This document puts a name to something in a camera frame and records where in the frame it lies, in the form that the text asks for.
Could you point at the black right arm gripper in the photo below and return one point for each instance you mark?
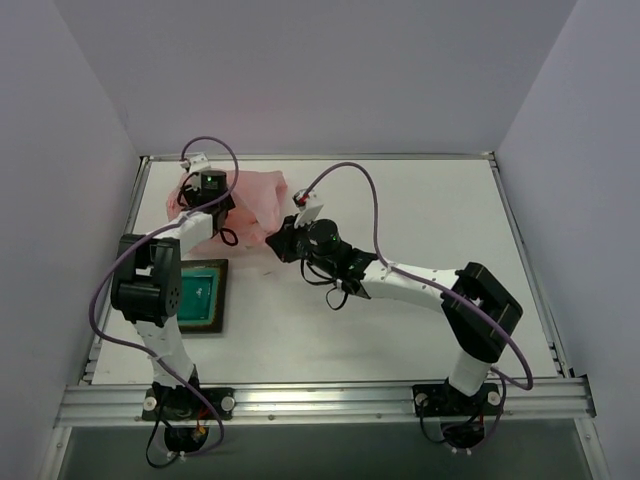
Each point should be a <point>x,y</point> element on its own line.
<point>286,243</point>

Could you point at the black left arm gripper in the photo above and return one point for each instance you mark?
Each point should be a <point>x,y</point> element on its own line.
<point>222,204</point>

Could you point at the pink plastic bag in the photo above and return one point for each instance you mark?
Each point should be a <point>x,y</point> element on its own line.
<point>259,198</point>

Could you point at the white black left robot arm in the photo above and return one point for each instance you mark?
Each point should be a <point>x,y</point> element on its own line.
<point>147,283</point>

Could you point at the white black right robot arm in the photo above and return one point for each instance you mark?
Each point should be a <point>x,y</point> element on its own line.
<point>481,313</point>

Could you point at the green square ceramic plate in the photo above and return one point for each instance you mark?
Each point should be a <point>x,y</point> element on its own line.
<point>203,298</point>

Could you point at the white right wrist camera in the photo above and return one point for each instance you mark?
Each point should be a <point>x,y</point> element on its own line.
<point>309,206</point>

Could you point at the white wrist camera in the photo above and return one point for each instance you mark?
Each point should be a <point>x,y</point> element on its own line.
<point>309,206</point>
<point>195,163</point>

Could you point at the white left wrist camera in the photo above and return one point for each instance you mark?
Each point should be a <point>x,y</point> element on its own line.
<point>195,163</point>

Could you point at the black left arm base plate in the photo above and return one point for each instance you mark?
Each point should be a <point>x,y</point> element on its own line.
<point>180,404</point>

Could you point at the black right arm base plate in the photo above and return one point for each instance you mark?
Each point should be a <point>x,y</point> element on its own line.
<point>442,400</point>

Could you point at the aluminium front rail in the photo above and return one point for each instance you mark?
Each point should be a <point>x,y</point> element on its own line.
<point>323,403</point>

